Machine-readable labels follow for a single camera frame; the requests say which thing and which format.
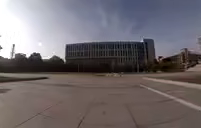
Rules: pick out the grass lawn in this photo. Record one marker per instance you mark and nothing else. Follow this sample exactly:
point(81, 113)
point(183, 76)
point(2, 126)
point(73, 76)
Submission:
point(194, 79)

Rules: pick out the white painted line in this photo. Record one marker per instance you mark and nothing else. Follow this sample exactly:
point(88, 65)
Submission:
point(178, 99)

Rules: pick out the pale concrete kerb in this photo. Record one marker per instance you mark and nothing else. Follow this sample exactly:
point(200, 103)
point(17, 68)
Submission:
point(178, 83)

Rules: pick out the large dark glass building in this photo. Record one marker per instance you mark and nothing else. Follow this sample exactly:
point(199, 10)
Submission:
point(111, 53)

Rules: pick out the low dark building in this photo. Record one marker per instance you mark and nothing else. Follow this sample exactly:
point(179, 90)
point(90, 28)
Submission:
point(183, 60)

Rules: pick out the grey concrete paved ground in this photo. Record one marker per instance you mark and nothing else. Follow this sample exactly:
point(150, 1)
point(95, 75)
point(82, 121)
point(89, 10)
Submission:
point(88, 103)

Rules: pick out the grass patch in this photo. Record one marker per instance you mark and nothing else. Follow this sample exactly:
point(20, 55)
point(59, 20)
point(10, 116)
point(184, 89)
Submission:
point(8, 79)

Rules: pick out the group of dark trees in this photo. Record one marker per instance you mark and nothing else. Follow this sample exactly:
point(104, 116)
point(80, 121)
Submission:
point(31, 63)

